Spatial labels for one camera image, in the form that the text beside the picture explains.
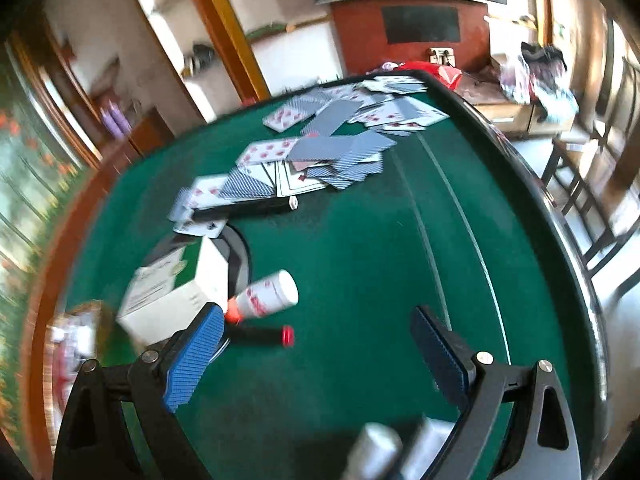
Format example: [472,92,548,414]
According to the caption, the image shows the clear pink pouch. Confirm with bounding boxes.
[51,300,112,413]

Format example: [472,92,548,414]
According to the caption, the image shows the long white green box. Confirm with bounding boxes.
[116,237,229,346]

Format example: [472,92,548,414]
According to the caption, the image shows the purple spray bottles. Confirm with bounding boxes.
[100,99,131,140]

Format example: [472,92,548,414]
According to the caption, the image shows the white bottle orange cap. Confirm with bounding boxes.
[224,270,299,323]

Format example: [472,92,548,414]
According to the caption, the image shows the black pen red cap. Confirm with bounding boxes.
[224,324,295,348]

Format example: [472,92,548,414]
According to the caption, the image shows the wooden chair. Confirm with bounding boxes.
[539,54,640,281]

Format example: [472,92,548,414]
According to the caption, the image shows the pile of clothes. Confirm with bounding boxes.
[499,42,579,124]

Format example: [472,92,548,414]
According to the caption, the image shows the shoes on shelf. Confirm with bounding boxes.
[181,42,217,78]

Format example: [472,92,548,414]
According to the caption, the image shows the white plastic squeeze bottle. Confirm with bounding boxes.
[342,422,402,479]

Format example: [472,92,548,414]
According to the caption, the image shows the scattered playing cards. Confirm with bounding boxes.
[169,75,448,238]

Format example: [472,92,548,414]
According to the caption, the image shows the black marker white cap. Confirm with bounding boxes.
[191,195,298,222]

